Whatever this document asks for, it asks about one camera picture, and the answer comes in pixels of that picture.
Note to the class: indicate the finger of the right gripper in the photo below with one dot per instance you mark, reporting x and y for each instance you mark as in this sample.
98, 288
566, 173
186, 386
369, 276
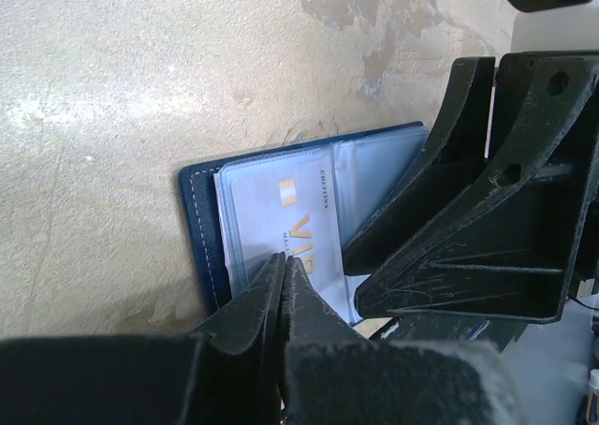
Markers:
450, 159
512, 242

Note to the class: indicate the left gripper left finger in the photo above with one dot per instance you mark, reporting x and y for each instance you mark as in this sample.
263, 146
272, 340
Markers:
224, 372

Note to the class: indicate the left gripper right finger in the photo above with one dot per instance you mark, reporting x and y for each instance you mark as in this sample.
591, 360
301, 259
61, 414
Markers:
333, 375

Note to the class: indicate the navy blue card holder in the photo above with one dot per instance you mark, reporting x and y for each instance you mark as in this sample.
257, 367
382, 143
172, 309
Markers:
366, 166

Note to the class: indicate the silver VIP card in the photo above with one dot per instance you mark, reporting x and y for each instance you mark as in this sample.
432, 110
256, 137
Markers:
281, 204

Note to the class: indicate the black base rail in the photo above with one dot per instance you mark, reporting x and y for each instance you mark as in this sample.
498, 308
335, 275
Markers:
451, 327

